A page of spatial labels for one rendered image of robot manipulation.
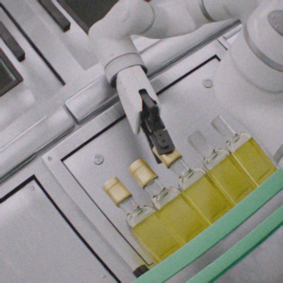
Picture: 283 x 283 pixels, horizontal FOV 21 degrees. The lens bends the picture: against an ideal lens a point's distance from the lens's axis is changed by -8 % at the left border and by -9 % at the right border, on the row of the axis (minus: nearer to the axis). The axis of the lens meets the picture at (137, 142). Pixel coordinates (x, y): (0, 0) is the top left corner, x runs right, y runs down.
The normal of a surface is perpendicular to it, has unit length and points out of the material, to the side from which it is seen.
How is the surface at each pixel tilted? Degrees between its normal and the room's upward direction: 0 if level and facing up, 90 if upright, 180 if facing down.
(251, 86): 114
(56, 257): 91
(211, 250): 90
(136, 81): 86
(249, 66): 94
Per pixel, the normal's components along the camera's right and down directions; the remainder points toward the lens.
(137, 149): 0.05, -0.39
